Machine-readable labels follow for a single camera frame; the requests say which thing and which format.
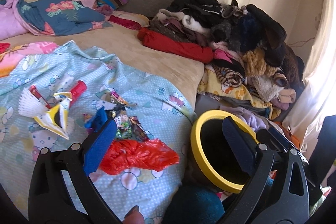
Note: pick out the red cylindrical tube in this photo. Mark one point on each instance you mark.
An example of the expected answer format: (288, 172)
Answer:
(79, 88)

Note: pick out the left hand painted nails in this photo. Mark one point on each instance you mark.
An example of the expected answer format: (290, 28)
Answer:
(134, 216)

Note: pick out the yellow rimmed black trash bin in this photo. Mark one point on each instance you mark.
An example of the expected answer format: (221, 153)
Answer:
(224, 148)

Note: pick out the red folded garment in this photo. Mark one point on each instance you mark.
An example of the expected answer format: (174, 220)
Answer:
(160, 42)

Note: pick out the red strawberry snack wrapper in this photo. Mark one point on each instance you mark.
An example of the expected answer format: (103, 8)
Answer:
(34, 91)

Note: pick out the light blue Hello Kitty sheet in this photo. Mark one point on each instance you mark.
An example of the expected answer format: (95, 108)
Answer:
(162, 110)

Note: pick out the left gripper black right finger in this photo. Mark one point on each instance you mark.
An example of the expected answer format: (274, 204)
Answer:
(276, 190)

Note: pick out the yellow cartoon blanket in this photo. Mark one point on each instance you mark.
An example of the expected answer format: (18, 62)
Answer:
(240, 96)

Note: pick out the white curtain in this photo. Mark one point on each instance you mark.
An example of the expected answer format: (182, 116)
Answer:
(317, 100)

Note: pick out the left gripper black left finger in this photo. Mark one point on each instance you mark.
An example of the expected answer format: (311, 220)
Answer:
(61, 190)

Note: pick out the pink blanket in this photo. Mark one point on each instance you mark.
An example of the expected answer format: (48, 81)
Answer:
(11, 22)

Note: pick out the lavender knitted garment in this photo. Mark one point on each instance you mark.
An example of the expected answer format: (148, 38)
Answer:
(247, 117)

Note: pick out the pile of mixed clothes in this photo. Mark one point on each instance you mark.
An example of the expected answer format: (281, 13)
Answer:
(248, 45)

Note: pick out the red plastic bag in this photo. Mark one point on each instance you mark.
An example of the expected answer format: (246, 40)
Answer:
(151, 154)

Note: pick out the small colourful candy wrapper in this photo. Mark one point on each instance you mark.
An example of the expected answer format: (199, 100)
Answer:
(116, 98)

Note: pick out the green black snack bag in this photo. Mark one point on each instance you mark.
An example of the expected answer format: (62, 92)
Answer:
(124, 126)

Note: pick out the blue floral quilt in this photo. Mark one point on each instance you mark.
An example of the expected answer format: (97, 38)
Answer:
(59, 17)

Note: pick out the red cloth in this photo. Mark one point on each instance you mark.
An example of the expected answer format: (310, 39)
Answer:
(4, 47)

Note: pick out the striped colourful pillow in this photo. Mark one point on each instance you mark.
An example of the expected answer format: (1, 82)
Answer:
(107, 7)

